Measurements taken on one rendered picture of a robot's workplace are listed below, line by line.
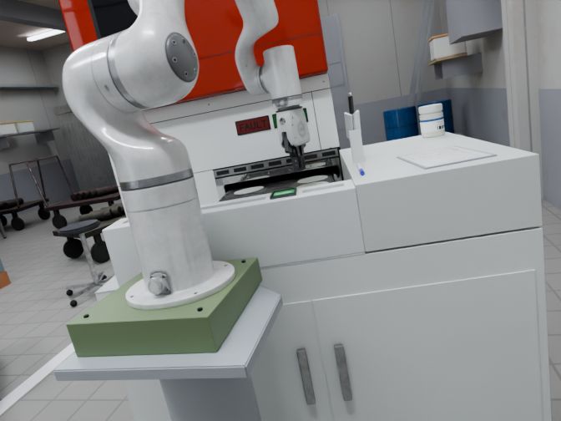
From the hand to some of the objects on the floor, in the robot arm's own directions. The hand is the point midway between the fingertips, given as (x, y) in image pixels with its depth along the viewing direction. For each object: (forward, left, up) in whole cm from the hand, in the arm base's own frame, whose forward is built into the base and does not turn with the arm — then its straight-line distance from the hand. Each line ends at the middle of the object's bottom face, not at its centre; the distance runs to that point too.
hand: (298, 163), depth 121 cm
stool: (+144, +220, -94) cm, 279 cm away
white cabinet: (-2, -1, -98) cm, 98 cm away
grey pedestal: (-63, +9, -100) cm, 119 cm away
